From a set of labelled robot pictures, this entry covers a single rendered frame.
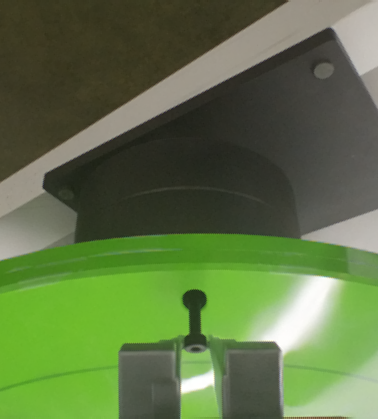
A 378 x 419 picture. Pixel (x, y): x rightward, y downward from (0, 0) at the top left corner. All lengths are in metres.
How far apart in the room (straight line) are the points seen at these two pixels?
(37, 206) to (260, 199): 0.17
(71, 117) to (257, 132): 1.33
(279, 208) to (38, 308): 0.17
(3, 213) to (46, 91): 1.17
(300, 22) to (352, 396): 0.19
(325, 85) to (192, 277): 0.16
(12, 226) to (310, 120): 0.23
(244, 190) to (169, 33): 1.13
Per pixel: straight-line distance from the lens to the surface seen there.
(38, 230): 0.43
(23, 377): 0.23
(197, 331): 0.18
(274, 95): 0.31
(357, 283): 0.19
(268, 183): 0.33
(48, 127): 1.68
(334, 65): 0.30
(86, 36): 1.45
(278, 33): 0.32
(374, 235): 0.45
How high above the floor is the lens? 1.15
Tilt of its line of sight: 36 degrees down
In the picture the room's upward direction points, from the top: 179 degrees clockwise
